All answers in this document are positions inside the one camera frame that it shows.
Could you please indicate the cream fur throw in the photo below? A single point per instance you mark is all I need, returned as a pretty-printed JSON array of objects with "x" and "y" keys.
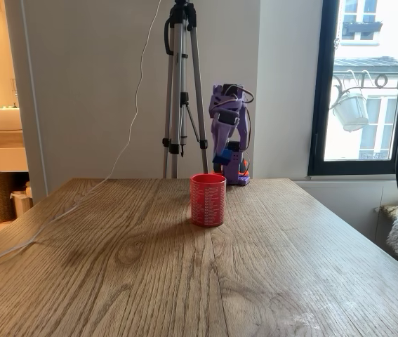
[{"x": 394, "y": 231}]

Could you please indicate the black window planter box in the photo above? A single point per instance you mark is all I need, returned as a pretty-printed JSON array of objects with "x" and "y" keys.
[{"x": 361, "y": 27}]

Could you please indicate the blue toy brick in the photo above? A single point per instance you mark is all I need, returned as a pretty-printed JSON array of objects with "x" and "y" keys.
[{"x": 223, "y": 158}]

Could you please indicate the wrought iron railing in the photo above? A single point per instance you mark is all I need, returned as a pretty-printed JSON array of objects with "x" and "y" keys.
[{"x": 381, "y": 81}]

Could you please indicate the black window frame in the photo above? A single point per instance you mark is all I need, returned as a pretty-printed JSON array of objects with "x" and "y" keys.
[{"x": 319, "y": 87}]

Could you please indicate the white sink basin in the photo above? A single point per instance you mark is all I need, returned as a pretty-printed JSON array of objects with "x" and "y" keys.
[{"x": 0, "y": 119}]

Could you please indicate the wooden vanity counter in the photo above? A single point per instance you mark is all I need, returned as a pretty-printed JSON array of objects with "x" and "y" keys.
[{"x": 2, "y": 154}]

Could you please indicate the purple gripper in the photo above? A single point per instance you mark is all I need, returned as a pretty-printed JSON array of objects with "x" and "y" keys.
[{"x": 221, "y": 134}]

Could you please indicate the white hanging flower pot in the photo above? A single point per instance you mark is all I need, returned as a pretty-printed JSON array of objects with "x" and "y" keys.
[{"x": 351, "y": 112}]

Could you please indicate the silver black tripod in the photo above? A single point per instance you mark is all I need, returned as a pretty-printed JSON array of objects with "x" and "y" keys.
[{"x": 175, "y": 70}]

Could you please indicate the red cup with white print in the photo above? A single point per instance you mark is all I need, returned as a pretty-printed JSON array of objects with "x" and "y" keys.
[{"x": 208, "y": 203}]

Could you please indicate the small white bin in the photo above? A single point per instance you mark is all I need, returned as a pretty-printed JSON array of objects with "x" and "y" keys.
[{"x": 21, "y": 205}]

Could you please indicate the orange black table clamp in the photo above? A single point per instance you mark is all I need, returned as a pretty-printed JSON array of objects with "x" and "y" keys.
[{"x": 245, "y": 165}]

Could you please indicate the purple robot arm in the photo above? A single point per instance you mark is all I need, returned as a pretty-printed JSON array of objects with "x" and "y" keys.
[{"x": 235, "y": 168}]

